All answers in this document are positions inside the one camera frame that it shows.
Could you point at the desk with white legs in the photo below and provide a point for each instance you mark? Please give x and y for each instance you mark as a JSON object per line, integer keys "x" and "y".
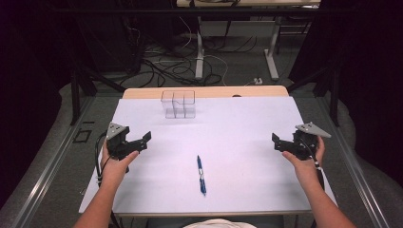
{"x": 199, "y": 47}

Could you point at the person's right hand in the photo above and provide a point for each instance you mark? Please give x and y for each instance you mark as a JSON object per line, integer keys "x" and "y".
{"x": 305, "y": 164}

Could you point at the metal floor rail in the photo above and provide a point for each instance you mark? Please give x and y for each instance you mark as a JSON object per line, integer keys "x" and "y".
{"x": 47, "y": 171}
{"x": 355, "y": 171}

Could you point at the blue pen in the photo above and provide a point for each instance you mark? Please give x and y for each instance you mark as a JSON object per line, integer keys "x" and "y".
{"x": 201, "y": 175}

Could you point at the white plug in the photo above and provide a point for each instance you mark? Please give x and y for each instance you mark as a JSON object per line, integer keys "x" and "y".
{"x": 258, "y": 81}

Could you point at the wooden table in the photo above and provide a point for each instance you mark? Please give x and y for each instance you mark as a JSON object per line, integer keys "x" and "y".
{"x": 206, "y": 92}

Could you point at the dark curtain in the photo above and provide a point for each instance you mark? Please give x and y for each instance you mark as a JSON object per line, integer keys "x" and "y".
{"x": 370, "y": 79}
{"x": 28, "y": 79}

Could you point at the white table mat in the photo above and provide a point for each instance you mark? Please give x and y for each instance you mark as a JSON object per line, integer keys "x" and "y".
{"x": 202, "y": 142}

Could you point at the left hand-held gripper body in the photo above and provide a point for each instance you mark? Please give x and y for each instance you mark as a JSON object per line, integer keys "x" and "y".
{"x": 117, "y": 142}

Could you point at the person's light clothing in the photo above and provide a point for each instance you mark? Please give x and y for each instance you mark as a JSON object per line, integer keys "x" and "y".
{"x": 218, "y": 223}

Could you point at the black metal stand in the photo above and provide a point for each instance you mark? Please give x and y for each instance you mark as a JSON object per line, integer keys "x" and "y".
{"x": 332, "y": 91}
{"x": 76, "y": 95}

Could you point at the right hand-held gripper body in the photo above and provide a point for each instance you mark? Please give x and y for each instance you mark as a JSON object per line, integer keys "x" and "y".
{"x": 305, "y": 142}

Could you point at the clear plastic pen holder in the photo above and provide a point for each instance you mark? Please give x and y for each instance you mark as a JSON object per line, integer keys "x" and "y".
{"x": 178, "y": 104}

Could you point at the person's left hand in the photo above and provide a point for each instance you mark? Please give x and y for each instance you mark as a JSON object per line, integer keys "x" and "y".
{"x": 115, "y": 167}

